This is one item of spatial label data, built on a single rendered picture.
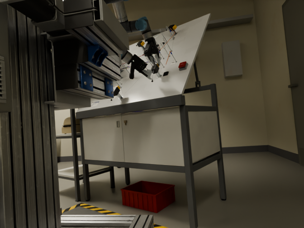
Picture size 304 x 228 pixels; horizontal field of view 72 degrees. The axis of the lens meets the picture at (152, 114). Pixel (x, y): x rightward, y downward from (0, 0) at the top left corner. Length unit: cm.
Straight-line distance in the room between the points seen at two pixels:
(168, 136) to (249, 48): 347
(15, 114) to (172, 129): 95
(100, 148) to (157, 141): 65
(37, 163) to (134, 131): 94
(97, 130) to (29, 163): 122
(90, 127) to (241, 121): 311
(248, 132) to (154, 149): 311
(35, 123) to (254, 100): 406
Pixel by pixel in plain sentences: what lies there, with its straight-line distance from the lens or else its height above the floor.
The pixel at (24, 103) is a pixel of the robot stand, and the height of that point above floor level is 80.
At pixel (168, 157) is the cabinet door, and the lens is 147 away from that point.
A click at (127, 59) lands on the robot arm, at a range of 148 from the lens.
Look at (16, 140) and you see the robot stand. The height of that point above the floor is 68.
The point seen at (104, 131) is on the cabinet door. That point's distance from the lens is 190.
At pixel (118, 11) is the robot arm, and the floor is 145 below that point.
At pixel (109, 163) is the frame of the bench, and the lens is 190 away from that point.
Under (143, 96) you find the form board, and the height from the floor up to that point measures 91.
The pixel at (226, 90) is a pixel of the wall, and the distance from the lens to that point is 439.
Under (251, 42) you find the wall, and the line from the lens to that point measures 470.
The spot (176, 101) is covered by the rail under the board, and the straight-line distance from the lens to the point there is 136.
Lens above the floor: 70
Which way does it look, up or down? 3 degrees up
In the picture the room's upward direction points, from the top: 5 degrees counter-clockwise
